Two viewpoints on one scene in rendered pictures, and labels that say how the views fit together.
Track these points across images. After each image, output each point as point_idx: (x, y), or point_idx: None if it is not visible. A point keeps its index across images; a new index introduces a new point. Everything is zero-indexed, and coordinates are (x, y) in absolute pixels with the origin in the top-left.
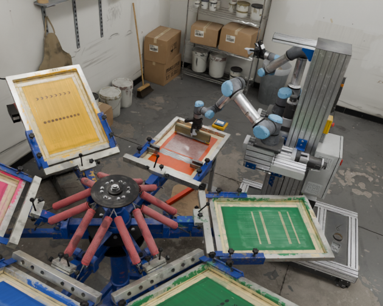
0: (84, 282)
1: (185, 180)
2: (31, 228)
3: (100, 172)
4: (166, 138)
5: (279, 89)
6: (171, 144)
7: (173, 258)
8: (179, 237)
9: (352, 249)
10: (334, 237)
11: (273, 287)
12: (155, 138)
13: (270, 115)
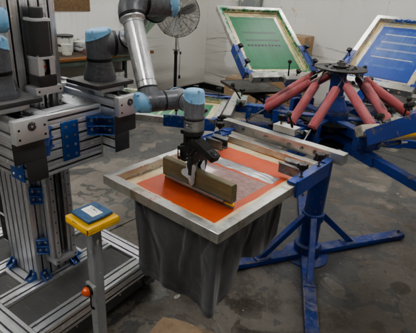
0: (358, 280)
1: (244, 122)
2: None
3: (372, 121)
4: (257, 198)
5: None
6: (248, 187)
7: (233, 283)
8: (215, 309)
9: None
10: None
11: (116, 233)
12: (285, 188)
13: (104, 29)
